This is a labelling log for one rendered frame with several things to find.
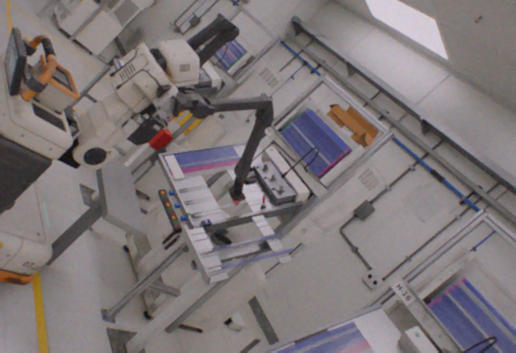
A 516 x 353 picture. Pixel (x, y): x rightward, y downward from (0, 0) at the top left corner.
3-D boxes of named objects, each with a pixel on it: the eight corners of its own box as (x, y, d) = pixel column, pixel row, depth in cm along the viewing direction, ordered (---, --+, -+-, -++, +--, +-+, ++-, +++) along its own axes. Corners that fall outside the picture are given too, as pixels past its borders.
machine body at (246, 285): (142, 321, 264) (214, 256, 257) (118, 240, 312) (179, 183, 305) (206, 337, 311) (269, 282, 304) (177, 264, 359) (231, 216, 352)
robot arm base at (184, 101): (169, 87, 189) (178, 100, 181) (186, 87, 193) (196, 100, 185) (166, 103, 193) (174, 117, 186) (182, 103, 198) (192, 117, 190)
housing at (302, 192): (294, 210, 268) (299, 193, 259) (259, 163, 301) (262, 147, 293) (305, 208, 271) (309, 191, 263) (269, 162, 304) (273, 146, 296)
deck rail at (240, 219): (192, 236, 237) (193, 228, 233) (191, 233, 238) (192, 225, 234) (301, 210, 267) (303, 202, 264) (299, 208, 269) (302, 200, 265)
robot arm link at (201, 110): (270, 90, 217) (279, 100, 210) (263, 112, 224) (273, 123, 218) (186, 94, 194) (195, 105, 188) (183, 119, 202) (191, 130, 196)
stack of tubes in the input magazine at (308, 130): (317, 177, 261) (351, 147, 258) (279, 132, 295) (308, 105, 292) (325, 186, 270) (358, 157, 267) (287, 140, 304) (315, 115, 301)
